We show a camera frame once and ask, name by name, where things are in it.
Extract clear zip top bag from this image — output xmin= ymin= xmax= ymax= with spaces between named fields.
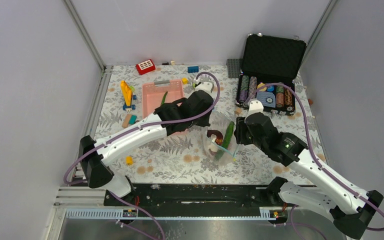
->
xmin=201 ymin=111 xmax=238 ymax=166

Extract dark mangosteen toy fruit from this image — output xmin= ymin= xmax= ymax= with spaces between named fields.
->
xmin=206 ymin=129 xmax=224 ymax=146

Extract green bean pod toy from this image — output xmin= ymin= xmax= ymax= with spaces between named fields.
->
xmin=160 ymin=91 xmax=168 ymax=106

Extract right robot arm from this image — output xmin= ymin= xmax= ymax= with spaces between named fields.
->
xmin=234 ymin=112 xmax=384 ymax=240

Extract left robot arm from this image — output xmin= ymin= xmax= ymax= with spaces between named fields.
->
xmin=79 ymin=90 xmax=220 ymax=206

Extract small yellow block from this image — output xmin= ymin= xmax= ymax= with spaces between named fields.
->
xmin=181 ymin=78 xmax=189 ymax=85

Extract small wooden cube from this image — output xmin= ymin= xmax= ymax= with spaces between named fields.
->
xmin=234 ymin=107 xmax=242 ymax=116

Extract blue brick far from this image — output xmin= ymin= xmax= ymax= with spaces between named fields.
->
xmin=187 ymin=65 xmax=200 ymax=73

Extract pink perforated plastic basket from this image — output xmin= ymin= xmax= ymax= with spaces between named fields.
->
xmin=141 ymin=79 xmax=185 ymax=118

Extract grey baseplate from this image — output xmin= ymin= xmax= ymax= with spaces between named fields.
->
xmin=226 ymin=58 xmax=243 ymax=79

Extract red window block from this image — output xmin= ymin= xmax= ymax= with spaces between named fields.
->
xmin=135 ymin=59 xmax=156 ymax=75

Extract teal small block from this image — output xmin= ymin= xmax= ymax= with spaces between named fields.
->
xmin=128 ymin=114 xmax=137 ymax=125

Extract black poker chip case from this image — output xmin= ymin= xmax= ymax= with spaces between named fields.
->
xmin=235 ymin=33 xmax=307 ymax=116

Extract wooden plank block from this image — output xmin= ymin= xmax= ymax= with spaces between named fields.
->
xmin=121 ymin=114 xmax=132 ymax=129

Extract yellow brick near front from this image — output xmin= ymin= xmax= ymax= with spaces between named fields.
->
xmin=125 ymin=156 xmax=134 ymax=166

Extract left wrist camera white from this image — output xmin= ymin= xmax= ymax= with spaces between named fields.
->
xmin=194 ymin=81 xmax=214 ymax=94

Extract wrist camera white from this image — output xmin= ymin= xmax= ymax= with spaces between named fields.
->
xmin=246 ymin=99 xmax=264 ymax=117
xmin=194 ymin=81 xmax=214 ymax=94

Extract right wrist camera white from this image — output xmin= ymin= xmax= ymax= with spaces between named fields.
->
xmin=246 ymin=99 xmax=264 ymax=117

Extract yellow toy frame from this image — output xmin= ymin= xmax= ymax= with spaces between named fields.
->
xmin=120 ymin=80 xmax=133 ymax=107

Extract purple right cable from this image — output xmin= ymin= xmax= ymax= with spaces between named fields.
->
xmin=243 ymin=82 xmax=384 ymax=240

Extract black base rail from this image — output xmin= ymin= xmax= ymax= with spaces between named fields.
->
xmin=122 ymin=183 xmax=285 ymax=218

